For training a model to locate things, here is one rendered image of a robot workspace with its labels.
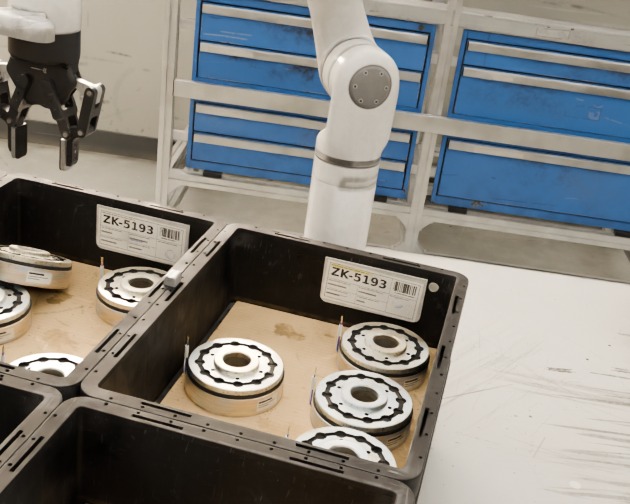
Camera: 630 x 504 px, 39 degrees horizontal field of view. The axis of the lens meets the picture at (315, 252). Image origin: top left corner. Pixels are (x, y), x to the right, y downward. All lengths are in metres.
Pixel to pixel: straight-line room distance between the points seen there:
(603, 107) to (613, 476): 1.83
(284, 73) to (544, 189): 0.90
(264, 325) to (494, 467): 0.33
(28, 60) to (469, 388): 0.72
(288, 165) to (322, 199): 1.66
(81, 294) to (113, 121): 2.79
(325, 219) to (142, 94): 2.64
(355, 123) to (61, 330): 0.46
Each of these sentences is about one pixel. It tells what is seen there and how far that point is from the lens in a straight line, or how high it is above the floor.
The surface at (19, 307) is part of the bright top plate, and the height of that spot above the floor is 0.86.
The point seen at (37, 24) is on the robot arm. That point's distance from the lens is 0.94.
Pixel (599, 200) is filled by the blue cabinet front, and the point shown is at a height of 0.41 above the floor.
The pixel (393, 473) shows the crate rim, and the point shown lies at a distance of 0.74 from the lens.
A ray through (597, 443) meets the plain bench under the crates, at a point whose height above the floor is 0.70.
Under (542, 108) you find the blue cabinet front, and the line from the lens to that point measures 2.87.
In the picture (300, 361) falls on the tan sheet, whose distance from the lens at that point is 1.04.
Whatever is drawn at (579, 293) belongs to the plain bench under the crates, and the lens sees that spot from 1.64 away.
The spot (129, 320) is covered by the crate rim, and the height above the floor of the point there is 0.93.
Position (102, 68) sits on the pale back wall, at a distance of 3.86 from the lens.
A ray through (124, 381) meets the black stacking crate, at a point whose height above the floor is 0.90.
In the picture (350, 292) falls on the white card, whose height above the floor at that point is 0.88.
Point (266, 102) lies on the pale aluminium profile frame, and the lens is 2.81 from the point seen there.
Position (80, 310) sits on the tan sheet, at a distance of 1.11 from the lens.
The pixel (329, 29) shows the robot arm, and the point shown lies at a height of 1.14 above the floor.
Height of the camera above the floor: 1.39
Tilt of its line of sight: 26 degrees down
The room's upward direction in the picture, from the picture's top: 8 degrees clockwise
